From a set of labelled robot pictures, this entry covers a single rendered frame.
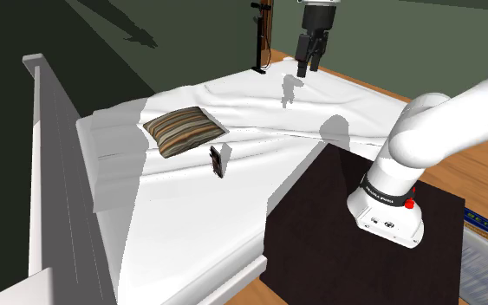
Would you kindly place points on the dark robot stand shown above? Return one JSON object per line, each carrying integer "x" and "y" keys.
{"x": 324, "y": 245}

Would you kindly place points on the white bed with grey frame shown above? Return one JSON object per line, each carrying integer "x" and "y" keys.
{"x": 184, "y": 219}

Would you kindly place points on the blue and white box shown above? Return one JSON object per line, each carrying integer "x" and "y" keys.
{"x": 486, "y": 262}

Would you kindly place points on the black pole stand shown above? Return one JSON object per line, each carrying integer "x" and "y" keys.
{"x": 259, "y": 38}

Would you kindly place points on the dark smartphone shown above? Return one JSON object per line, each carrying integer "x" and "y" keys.
{"x": 215, "y": 161}

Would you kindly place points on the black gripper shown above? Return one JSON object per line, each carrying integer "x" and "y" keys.
{"x": 318, "y": 17}

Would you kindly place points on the brown striped pillow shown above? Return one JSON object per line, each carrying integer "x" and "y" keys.
{"x": 184, "y": 131}

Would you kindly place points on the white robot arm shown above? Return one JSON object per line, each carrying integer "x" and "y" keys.
{"x": 421, "y": 139}

